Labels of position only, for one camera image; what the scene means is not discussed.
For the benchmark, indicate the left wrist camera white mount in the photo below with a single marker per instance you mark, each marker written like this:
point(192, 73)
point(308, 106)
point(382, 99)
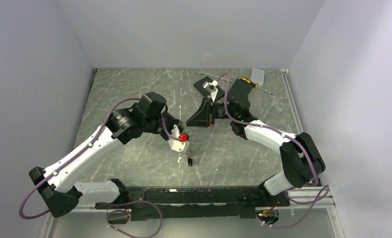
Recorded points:
point(176, 141)

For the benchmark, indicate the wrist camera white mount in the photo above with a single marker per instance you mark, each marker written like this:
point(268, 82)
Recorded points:
point(211, 87)
point(176, 141)

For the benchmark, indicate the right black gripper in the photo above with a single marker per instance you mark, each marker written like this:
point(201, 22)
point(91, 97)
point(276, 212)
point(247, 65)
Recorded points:
point(204, 117)

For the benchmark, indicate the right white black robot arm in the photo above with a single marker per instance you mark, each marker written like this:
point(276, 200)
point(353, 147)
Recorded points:
point(300, 158)

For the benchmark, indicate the clear plastic container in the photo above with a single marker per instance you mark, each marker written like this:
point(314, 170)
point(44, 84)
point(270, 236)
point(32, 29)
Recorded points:
point(258, 76)

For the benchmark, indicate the silver wrench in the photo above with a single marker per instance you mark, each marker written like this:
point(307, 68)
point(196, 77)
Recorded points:
point(202, 72)

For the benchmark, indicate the black box with white label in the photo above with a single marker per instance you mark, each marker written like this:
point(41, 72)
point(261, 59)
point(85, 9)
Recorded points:
point(199, 86)

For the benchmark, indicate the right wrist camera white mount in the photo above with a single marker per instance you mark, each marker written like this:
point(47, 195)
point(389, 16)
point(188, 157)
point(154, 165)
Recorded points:
point(211, 87)

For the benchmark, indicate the yellow black handled screwdriver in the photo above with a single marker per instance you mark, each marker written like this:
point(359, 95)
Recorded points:
point(254, 84)

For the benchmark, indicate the aluminium frame rail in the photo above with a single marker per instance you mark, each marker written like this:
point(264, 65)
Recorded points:
point(306, 197)

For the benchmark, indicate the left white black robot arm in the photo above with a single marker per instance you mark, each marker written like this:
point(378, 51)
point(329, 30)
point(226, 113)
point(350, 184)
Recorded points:
point(59, 184)

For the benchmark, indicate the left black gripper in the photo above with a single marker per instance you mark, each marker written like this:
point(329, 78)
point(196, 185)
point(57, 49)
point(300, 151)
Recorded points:
point(173, 121)

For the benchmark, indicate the plain black box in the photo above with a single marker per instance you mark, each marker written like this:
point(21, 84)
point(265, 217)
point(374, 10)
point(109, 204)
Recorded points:
point(237, 97)

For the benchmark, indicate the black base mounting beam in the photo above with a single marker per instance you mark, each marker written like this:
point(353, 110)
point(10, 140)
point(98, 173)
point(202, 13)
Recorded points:
point(195, 202)

